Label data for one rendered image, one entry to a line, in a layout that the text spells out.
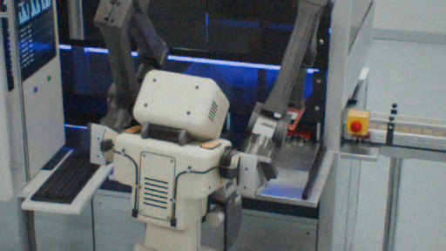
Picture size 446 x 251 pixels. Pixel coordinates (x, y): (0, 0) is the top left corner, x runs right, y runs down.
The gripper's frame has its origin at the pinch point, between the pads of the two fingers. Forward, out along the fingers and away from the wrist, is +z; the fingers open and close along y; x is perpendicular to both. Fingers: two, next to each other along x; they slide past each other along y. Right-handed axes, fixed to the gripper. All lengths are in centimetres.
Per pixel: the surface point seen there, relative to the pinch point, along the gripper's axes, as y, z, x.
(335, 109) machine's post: 25.7, -3.2, -11.1
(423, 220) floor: 170, 73, -47
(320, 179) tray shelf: 6.4, 17.6, -10.1
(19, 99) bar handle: -27, -5, 82
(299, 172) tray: 3.2, 15.6, -3.2
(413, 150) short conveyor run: 39, 11, -38
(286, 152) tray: 24.0, 13.6, 4.8
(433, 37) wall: 494, -1, -45
